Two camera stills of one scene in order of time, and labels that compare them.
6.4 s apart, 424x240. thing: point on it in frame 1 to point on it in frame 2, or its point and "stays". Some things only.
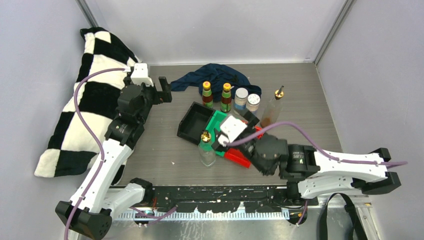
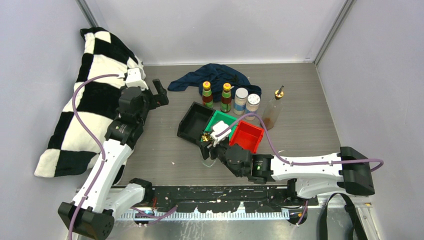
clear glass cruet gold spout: x=207 y=153 stays
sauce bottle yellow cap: x=226 y=101 stays
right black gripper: x=251 y=119 to x=207 y=146
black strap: x=358 y=233 stays
